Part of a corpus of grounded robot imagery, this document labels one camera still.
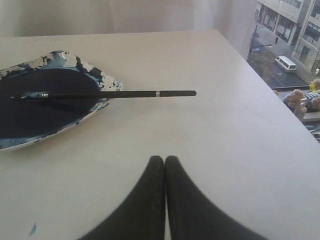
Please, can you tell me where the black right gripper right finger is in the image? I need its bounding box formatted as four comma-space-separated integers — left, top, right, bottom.
164, 156, 265, 240

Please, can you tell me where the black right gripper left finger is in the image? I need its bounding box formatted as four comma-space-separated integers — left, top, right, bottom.
81, 155, 166, 240

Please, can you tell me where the black paintbrush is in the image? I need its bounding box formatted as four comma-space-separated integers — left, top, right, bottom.
10, 90, 197, 101

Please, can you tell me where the white square paint dish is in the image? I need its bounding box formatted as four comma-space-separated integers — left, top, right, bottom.
0, 50, 123, 151

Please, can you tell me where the brown teddy bear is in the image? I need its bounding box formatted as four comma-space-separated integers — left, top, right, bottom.
283, 79, 320, 112

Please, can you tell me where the white van outside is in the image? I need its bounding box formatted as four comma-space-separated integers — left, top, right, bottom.
274, 56, 297, 73

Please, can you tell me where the white backdrop cloth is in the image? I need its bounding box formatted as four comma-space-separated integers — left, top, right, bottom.
0, 0, 257, 58

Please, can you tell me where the grey building outside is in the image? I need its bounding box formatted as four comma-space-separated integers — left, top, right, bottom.
255, 0, 320, 73

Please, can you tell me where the street lamp post outside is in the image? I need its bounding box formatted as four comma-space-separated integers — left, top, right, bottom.
248, 22, 272, 55

